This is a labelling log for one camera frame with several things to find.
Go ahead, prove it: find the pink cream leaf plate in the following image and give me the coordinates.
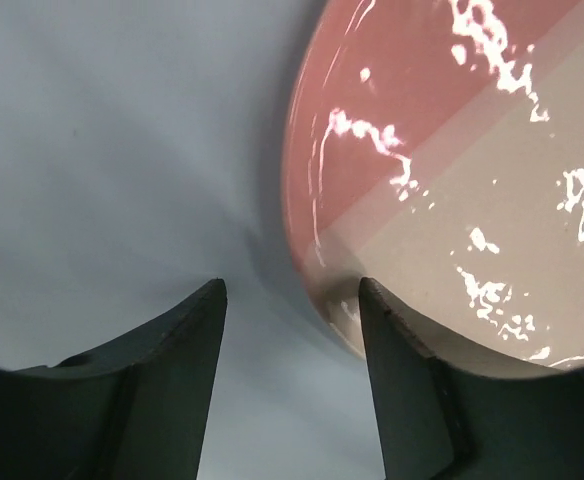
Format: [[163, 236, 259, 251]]
[[282, 1, 584, 377]]

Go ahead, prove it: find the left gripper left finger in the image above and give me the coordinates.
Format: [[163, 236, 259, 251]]
[[0, 279, 227, 479]]

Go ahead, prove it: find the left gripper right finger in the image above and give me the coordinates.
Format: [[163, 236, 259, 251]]
[[358, 278, 584, 479]]

